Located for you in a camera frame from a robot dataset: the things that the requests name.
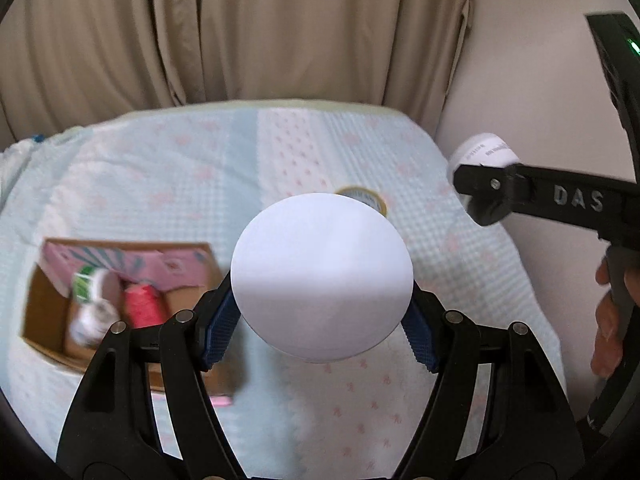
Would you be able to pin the person right hand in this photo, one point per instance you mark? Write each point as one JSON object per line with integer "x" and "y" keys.
{"x": 607, "y": 349}

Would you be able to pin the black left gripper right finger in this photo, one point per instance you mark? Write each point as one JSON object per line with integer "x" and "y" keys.
{"x": 497, "y": 409}

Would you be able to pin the yellow tape roll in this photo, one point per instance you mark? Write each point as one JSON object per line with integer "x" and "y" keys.
{"x": 365, "y": 196}

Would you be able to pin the white round case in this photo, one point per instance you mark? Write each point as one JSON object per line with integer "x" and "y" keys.
{"x": 321, "y": 277}

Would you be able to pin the beige curtain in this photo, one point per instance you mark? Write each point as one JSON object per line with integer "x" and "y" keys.
{"x": 68, "y": 63}

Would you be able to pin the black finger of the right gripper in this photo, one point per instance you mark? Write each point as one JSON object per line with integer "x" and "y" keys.
{"x": 490, "y": 194}

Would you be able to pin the white supplement bottle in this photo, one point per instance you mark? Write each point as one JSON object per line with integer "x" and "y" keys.
{"x": 92, "y": 322}

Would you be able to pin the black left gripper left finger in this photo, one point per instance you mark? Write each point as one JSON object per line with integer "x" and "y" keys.
{"x": 110, "y": 430}

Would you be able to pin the small black white jar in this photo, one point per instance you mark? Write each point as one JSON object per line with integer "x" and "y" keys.
{"x": 483, "y": 149}

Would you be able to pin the light blue patterned blanket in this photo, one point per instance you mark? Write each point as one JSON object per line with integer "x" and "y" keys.
{"x": 200, "y": 174}

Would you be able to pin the green label white jar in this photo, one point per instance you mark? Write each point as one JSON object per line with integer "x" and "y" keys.
{"x": 93, "y": 283}

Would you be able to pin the brown cardboard box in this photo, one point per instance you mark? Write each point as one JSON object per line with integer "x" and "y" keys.
{"x": 181, "y": 272}

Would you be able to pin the red lid jar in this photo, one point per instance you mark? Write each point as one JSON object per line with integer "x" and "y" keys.
{"x": 145, "y": 306}

